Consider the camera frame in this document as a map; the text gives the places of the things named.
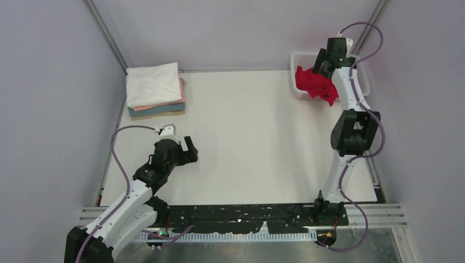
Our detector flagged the red t shirt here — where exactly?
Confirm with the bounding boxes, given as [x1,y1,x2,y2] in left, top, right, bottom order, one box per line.
[294,66,339,107]

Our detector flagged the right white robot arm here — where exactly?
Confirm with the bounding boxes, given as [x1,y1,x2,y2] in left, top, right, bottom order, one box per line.
[313,37,381,226]

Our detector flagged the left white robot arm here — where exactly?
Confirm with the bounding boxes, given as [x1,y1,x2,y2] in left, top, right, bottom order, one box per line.
[64,136,198,262]

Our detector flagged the white plastic basket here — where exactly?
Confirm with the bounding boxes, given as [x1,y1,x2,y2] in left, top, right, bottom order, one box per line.
[290,51,371,102]

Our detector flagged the blue folded t shirt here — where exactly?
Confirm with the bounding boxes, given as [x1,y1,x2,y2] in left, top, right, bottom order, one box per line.
[127,102,185,117]

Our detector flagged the pink folded t shirt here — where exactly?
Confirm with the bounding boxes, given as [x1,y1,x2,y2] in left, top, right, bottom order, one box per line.
[133,71,186,112]

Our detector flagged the white folded t shirt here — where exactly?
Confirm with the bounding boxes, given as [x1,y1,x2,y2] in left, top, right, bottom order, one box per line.
[126,62,182,108]

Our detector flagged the tan folded t shirt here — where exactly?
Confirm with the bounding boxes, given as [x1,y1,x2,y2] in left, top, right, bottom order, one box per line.
[130,78,186,121]

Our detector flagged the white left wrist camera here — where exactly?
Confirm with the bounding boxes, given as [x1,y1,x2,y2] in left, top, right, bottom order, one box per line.
[154,124,179,143]

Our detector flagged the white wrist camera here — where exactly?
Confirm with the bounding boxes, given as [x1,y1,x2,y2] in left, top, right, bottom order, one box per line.
[154,124,179,143]
[337,31,354,57]

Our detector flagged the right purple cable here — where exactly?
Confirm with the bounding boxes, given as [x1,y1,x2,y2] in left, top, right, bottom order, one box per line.
[315,21,387,253]

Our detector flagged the purple cable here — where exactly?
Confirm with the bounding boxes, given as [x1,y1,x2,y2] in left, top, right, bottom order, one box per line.
[315,21,387,253]
[74,125,193,263]

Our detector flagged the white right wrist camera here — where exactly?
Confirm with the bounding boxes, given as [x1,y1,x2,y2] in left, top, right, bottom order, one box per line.
[337,31,354,57]

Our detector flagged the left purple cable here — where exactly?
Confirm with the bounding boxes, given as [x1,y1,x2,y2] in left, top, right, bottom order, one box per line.
[74,125,193,263]

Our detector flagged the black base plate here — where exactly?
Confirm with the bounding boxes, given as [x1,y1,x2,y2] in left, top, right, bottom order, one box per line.
[153,203,349,234]

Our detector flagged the aluminium front rail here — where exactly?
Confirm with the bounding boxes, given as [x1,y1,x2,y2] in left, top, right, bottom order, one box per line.
[77,203,409,243]

